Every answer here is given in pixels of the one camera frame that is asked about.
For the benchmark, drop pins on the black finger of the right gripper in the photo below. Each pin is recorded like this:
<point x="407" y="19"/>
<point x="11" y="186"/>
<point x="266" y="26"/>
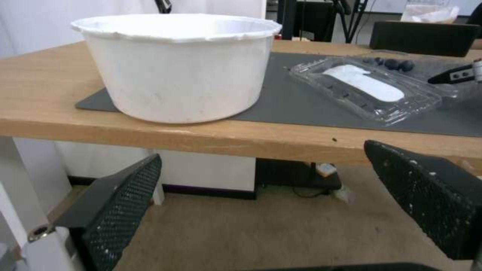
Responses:
<point x="453" y="76"/>

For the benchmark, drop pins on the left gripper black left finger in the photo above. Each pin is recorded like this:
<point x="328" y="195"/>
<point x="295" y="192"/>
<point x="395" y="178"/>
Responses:
<point x="113" y="214"/>

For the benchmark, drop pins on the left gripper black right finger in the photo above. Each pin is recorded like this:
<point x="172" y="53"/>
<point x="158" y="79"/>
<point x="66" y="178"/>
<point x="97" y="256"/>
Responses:
<point x="433" y="197"/>

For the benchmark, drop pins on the clear bag with white contents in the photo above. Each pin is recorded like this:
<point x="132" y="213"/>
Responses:
<point x="429" y="14"/>

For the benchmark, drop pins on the clear plastic takeout container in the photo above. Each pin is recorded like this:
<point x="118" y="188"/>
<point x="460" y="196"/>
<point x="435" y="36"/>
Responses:
<point x="376" y="87"/>

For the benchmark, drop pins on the white round takeout bag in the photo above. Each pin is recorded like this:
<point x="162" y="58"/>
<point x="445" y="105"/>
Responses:
<point x="180" y="82"/>

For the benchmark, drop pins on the dark blueberry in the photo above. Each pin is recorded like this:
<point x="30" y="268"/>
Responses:
<point x="391" y="64"/>
<point x="407" y="66"/>
<point x="379" y="61"/>

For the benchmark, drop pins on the black rectangular box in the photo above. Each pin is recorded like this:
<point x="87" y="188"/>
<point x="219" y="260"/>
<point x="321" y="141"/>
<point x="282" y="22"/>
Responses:
<point x="421" y="38"/>

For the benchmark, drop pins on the small white orange block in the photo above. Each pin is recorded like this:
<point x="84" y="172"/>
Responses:
<point x="326" y="169"/>

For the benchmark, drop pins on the black tripod legs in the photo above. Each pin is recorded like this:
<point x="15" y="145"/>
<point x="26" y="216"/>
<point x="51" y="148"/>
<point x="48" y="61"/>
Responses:
<point x="352" y="19"/>

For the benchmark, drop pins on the black stand base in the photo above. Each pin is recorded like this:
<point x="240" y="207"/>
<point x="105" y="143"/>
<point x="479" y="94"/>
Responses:
<point x="297" y="177"/>

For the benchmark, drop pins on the dark grey table mat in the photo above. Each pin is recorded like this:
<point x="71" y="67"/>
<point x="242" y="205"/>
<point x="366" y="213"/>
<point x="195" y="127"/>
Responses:
<point x="286" y="104"/>

